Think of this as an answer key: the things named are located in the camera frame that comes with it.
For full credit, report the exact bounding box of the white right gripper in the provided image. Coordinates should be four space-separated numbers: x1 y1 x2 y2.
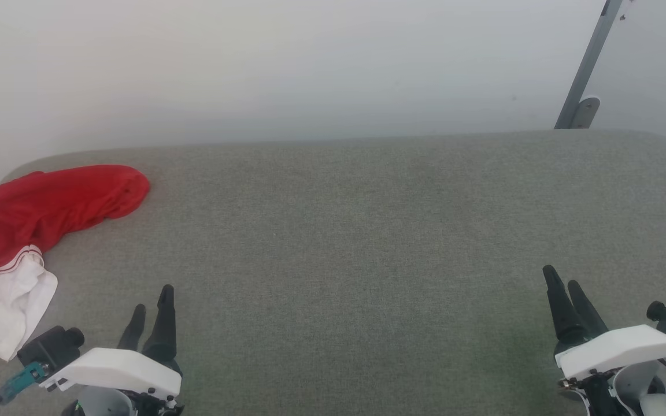
543 265 666 416

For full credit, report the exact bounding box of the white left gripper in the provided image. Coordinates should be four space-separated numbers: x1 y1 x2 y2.
40 284 184 416

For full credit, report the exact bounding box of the red and white basketball jersey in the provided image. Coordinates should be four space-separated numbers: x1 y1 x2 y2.
0 165 151 362

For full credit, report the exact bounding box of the grey metal bar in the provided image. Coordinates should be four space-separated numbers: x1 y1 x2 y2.
554 0 624 129

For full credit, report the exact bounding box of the teal cable connector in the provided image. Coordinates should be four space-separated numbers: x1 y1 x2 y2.
0 361 49 405

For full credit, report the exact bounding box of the grey metal bracket plate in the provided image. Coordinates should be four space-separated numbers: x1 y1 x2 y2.
570 96 601 129

